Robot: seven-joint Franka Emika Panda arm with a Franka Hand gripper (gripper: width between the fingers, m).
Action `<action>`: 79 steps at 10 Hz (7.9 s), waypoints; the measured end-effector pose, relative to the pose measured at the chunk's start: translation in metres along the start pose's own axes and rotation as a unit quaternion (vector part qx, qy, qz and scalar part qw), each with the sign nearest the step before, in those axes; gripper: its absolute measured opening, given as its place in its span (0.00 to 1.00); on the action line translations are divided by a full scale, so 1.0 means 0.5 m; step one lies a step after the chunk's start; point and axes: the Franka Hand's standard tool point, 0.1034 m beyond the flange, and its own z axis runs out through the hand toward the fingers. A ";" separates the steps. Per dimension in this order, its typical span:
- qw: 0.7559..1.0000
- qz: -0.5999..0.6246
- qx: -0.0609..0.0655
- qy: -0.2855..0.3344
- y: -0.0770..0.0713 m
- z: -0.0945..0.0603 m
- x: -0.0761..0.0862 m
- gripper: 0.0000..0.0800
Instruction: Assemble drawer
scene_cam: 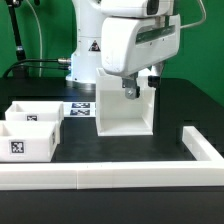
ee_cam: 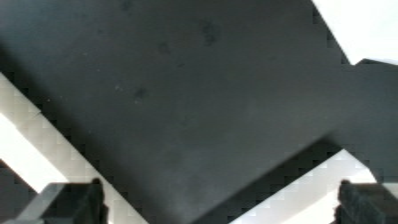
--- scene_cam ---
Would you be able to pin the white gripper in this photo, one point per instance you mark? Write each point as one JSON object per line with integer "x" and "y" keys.
{"x": 130, "y": 45}

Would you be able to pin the white drawer cabinet box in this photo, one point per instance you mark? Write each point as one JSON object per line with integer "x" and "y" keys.
{"x": 116, "y": 115}

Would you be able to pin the white front drawer tray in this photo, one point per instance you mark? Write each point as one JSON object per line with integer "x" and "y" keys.
{"x": 28, "y": 141}

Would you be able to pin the white drawer tray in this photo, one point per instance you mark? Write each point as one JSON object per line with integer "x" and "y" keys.
{"x": 28, "y": 141}
{"x": 35, "y": 111}

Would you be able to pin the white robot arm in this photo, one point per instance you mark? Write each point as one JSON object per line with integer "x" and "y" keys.
{"x": 90, "y": 15}

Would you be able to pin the white rear drawer tray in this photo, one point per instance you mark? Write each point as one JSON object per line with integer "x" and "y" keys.
{"x": 35, "y": 111}

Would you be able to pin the white fiducial marker sheet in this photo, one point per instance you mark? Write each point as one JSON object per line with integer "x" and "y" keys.
{"x": 79, "y": 109}

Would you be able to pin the white L-shaped border rail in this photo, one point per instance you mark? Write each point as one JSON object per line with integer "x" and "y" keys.
{"x": 207, "y": 169}

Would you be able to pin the black camera stand pole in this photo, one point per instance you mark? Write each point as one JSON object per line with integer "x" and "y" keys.
{"x": 19, "y": 71}

